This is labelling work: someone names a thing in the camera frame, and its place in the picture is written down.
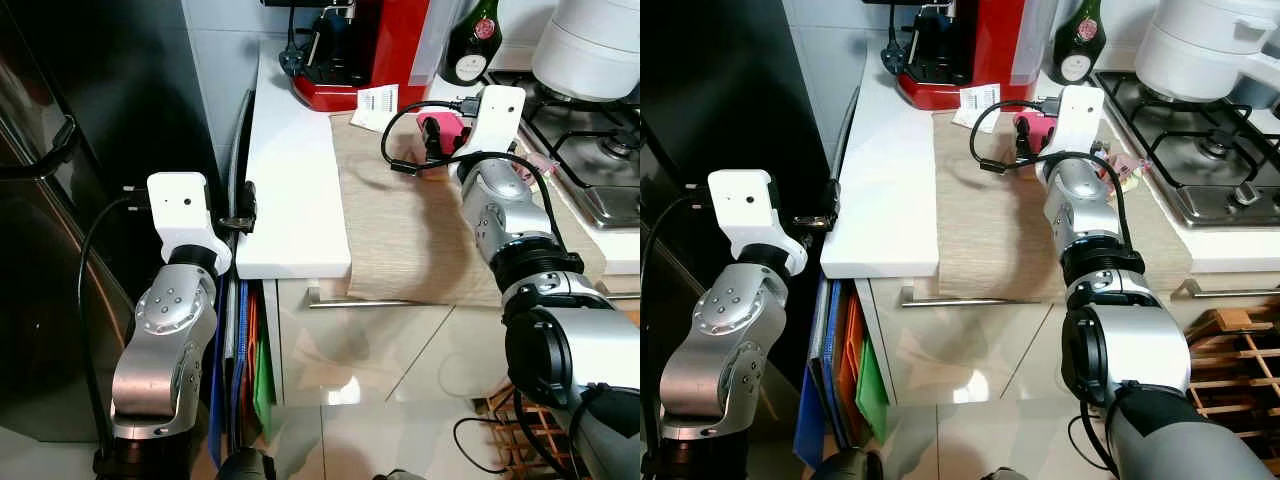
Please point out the pink red food pack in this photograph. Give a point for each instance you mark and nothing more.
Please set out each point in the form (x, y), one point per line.
(440, 124)
(1030, 122)

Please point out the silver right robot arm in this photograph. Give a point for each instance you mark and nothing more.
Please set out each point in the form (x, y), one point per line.
(1075, 205)
(510, 215)

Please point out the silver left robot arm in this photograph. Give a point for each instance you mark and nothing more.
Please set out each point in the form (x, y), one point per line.
(720, 340)
(160, 340)

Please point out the tall black fridge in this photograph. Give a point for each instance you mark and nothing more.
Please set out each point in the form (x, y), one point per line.
(680, 120)
(60, 310)

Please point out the white kitchen counter cabinet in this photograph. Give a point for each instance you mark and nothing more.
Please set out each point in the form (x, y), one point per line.
(295, 200)
(880, 200)

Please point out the white paper label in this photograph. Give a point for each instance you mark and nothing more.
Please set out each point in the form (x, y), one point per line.
(977, 105)
(377, 105)

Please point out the small pink snack packet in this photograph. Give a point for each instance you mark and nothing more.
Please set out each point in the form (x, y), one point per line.
(542, 172)
(1125, 172)

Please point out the dark green wine bottle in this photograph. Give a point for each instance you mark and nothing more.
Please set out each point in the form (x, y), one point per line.
(472, 50)
(1078, 48)

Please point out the red coffee machine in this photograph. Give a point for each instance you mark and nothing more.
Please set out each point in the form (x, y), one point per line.
(400, 50)
(1000, 50)

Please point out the orange cutting board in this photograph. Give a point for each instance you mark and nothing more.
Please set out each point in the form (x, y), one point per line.
(850, 340)
(249, 360)

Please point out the steel gas stove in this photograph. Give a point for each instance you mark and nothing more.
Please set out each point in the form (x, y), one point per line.
(600, 170)
(1210, 160)

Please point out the white electric cooker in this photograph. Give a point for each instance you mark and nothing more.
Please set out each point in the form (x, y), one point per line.
(1200, 50)
(590, 50)

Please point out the green cutting board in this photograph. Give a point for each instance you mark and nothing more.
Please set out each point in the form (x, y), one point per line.
(872, 395)
(264, 395)

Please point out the blue cutting board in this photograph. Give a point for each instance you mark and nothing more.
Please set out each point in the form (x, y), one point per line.
(218, 400)
(808, 420)

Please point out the wooden slat rack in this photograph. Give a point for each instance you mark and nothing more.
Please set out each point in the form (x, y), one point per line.
(1235, 370)
(520, 440)

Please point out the robot right leg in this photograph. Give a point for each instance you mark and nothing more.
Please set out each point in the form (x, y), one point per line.
(405, 475)
(1005, 475)

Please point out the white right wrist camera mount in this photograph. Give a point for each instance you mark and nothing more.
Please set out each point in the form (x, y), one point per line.
(1078, 115)
(497, 115)

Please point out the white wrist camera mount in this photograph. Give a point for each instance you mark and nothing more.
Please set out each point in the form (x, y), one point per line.
(497, 115)
(180, 215)
(1078, 115)
(745, 210)

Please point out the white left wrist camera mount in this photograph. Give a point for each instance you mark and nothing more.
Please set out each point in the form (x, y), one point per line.
(745, 210)
(180, 215)

